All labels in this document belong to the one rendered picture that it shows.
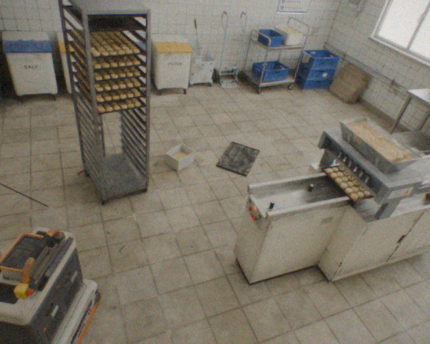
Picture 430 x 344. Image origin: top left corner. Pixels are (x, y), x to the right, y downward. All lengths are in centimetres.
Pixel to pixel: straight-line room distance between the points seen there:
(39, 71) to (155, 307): 353
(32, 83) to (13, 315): 373
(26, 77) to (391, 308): 490
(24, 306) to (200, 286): 142
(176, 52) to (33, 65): 192
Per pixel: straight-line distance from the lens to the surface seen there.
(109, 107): 292
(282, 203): 251
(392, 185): 251
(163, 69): 535
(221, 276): 300
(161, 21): 582
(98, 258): 310
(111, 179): 358
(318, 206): 253
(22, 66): 513
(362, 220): 269
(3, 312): 203
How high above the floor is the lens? 246
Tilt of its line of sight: 39 degrees down
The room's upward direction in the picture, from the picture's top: 10 degrees clockwise
